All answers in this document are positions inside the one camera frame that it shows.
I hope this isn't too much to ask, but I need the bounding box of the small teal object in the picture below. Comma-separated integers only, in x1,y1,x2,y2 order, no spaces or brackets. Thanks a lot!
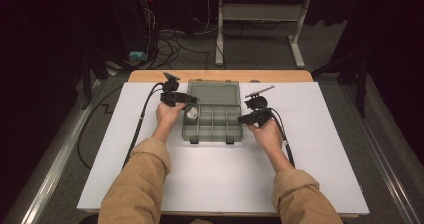
129,50,149,62

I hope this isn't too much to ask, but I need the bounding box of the white board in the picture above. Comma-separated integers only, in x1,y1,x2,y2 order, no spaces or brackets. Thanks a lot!
76,81,370,216

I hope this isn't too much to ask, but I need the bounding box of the right hand-held gripper cable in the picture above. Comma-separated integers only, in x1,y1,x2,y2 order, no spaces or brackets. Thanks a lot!
265,107,297,169

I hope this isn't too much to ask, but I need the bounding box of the grey plastic compartment box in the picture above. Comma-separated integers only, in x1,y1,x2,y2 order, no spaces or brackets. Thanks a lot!
181,79,244,145

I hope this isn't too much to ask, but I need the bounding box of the person's right hand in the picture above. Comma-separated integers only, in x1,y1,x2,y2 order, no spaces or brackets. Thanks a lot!
247,118,287,156

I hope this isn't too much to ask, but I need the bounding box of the person's left hand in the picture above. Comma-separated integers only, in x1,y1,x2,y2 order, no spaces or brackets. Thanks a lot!
155,102,188,134

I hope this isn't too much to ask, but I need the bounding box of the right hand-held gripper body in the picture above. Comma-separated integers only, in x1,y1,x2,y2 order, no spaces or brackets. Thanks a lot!
244,85,276,127

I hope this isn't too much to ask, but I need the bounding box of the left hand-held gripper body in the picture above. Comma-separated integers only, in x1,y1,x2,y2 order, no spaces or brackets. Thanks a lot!
159,71,184,108

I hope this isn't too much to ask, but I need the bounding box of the white metal desk frame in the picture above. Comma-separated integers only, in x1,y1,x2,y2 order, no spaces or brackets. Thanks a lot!
214,0,313,69

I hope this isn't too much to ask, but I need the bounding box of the hand-held gripper cable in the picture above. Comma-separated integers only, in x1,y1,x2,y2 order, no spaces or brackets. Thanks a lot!
265,107,297,169
121,81,165,170

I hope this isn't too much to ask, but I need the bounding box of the black metal stand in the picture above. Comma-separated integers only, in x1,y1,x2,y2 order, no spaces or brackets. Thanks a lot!
311,48,370,119
79,48,113,111

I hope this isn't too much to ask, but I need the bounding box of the aluminium rail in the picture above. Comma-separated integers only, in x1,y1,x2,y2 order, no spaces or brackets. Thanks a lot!
19,78,103,224
341,83,416,224

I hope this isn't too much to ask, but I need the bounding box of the small silver oval case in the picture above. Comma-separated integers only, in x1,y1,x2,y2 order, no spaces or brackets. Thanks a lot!
185,106,200,121

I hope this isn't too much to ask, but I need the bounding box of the tangle of cables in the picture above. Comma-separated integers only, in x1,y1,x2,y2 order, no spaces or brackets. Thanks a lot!
141,0,221,71

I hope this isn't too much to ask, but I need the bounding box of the left hand-held gripper cable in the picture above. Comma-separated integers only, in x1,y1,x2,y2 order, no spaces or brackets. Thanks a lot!
121,81,165,170

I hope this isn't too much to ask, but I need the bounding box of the thin black cable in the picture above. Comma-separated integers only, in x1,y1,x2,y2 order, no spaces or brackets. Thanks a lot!
76,84,124,171

